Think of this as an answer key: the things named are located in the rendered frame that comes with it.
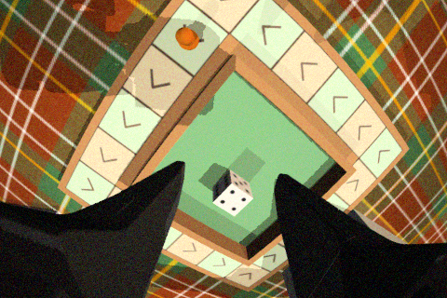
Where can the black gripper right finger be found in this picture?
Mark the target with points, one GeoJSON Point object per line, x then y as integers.
{"type": "Point", "coordinates": [331, 255]}

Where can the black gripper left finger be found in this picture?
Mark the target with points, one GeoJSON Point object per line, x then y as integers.
{"type": "Point", "coordinates": [106, 250]}

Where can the orange game pawn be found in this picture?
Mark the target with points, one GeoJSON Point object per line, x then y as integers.
{"type": "Point", "coordinates": [187, 38]}

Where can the white die with black pips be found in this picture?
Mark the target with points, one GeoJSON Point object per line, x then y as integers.
{"type": "Point", "coordinates": [231, 193]}

